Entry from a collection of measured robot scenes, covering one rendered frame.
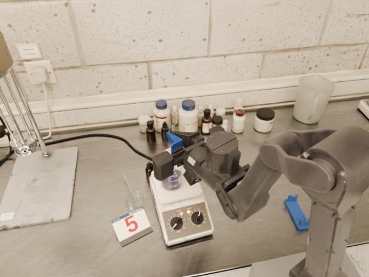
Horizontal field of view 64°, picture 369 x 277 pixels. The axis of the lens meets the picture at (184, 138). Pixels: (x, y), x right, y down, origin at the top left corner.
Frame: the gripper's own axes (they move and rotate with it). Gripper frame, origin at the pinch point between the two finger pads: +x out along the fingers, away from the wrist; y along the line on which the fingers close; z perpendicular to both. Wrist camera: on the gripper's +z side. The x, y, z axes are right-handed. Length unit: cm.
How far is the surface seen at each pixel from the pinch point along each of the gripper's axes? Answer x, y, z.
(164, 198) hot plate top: -0.4, -4.8, 16.9
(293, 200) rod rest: -18.6, 27.5, 24.5
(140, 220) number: 1.9, -11.3, 23.6
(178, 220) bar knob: -6.8, -5.1, 19.2
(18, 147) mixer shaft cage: 31.2, -30.0, 8.0
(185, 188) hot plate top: -1.1, 1.5, 16.9
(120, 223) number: 3.5, -16.4, 22.6
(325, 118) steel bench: 0, 73, 26
